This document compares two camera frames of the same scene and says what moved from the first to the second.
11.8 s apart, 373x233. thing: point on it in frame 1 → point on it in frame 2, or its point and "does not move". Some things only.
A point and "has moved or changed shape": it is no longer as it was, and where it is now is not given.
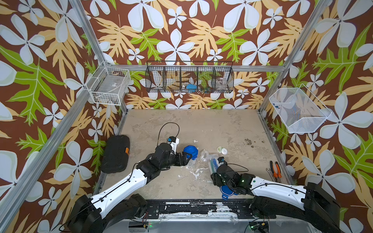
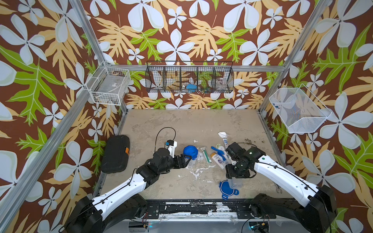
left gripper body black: (172, 159) does not move
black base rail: (242, 209) does not move
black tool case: (115, 154) does not move
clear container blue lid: (193, 150) does not move
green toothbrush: (214, 164) → (206, 155)
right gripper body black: (218, 181) → (235, 170)
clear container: (212, 159) has moved or changed shape
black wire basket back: (200, 77) does not move
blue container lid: (226, 191) does not move
